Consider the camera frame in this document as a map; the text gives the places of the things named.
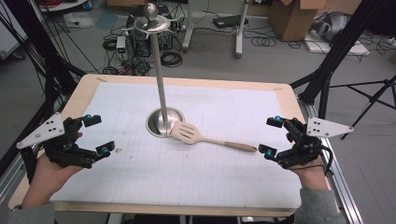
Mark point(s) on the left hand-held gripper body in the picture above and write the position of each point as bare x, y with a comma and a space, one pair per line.
46, 130

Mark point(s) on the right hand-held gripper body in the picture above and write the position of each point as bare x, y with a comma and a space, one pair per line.
323, 128

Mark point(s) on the steel utensil stand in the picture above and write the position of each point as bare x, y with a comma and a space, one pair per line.
161, 93

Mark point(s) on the beige slotted spatula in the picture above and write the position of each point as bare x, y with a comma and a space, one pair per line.
186, 132

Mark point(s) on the person's left hand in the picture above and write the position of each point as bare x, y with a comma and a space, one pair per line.
49, 177

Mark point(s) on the person's right hand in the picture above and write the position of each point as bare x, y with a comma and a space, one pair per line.
309, 177

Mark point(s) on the black tripod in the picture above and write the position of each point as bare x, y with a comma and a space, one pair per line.
373, 96

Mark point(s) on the white grid mat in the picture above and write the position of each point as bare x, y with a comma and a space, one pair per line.
202, 177

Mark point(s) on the white power adapter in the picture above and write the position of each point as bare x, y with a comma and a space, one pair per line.
121, 43

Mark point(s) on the white flat board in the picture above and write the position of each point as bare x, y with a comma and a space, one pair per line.
348, 49

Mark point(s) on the black electronics cluster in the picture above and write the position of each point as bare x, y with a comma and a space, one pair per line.
140, 46

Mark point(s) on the white metal stand leg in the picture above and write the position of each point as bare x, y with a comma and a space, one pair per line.
187, 34
239, 40

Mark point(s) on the clear plastic bag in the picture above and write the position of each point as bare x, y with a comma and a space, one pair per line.
77, 20

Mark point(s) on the grey plastic device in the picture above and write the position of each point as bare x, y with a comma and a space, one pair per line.
331, 26

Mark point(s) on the cardboard box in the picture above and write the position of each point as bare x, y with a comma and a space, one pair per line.
292, 18

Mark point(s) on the black flat box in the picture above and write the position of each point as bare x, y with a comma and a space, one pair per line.
229, 21

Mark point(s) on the aluminium frame rail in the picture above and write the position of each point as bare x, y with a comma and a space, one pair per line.
342, 193

